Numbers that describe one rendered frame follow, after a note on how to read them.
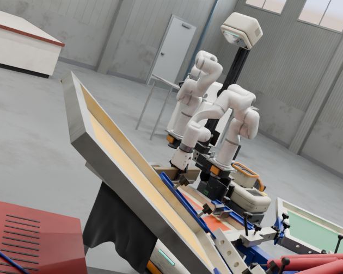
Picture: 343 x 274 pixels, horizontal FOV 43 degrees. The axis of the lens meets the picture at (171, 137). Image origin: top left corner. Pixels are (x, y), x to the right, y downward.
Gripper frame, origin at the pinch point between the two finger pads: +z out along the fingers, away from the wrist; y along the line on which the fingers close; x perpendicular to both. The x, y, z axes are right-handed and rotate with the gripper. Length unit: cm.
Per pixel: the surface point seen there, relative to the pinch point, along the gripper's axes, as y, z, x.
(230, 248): -66, -7, 43
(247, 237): -54, 2, 5
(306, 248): -66, 7, -42
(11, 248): -44, -2, 116
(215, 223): -26.5, 14.1, -13.8
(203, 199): -7.5, 11.5, -24.9
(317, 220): -40, 14, -123
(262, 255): -63, 5, 3
